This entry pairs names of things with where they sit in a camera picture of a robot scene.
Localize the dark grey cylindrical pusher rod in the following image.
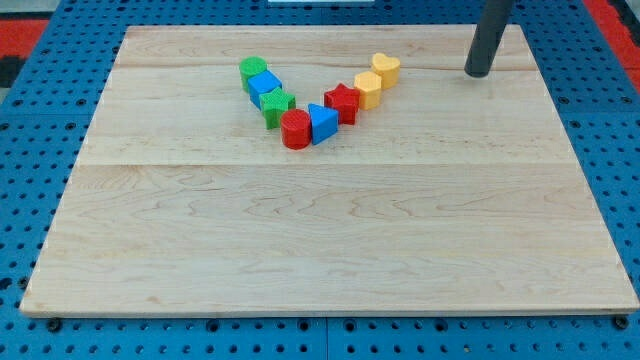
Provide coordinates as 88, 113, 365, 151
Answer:
464, 0, 514, 78

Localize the yellow heart block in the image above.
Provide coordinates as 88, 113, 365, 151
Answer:
371, 53, 401, 90

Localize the yellow hexagon block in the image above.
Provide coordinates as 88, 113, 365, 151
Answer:
354, 71, 382, 110

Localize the red star block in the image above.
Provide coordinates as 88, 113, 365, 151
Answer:
324, 83, 360, 125

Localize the light wooden board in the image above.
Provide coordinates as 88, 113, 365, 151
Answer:
20, 25, 639, 318

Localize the blue triangle block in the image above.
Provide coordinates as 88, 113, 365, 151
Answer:
308, 103, 339, 145

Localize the red cylinder block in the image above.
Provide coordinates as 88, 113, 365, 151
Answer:
280, 109, 312, 150

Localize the green star block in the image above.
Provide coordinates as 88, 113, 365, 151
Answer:
259, 87, 296, 130

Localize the blue cube block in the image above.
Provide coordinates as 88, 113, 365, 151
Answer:
247, 70, 282, 109

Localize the green cylinder block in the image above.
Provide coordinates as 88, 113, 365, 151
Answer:
238, 56, 268, 92

